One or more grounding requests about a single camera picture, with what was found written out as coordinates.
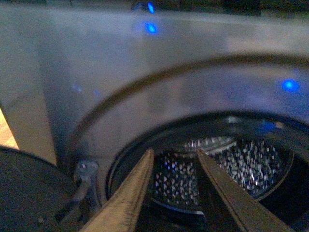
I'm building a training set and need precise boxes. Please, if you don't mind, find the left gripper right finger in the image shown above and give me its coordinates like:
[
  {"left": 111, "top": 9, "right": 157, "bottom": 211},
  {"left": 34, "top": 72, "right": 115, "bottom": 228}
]
[{"left": 197, "top": 150, "right": 292, "bottom": 232}]

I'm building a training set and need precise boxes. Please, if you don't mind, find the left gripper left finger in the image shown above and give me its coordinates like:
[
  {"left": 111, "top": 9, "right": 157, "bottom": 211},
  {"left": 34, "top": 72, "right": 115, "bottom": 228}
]
[{"left": 81, "top": 148, "right": 155, "bottom": 232}]

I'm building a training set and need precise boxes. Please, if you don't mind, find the washing machine door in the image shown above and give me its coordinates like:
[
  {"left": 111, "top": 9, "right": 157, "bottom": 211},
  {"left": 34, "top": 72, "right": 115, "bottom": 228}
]
[{"left": 0, "top": 146, "right": 80, "bottom": 232}]

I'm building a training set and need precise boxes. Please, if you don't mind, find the grey front-load washing machine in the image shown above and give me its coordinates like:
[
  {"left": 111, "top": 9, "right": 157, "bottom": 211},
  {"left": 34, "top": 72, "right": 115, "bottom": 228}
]
[{"left": 0, "top": 0, "right": 309, "bottom": 232}]

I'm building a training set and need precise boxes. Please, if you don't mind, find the black rubber door gasket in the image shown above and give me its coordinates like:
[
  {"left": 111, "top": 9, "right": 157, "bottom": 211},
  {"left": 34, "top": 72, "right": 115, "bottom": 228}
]
[{"left": 105, "top": 112, "right": 309, "bottom": 232}]

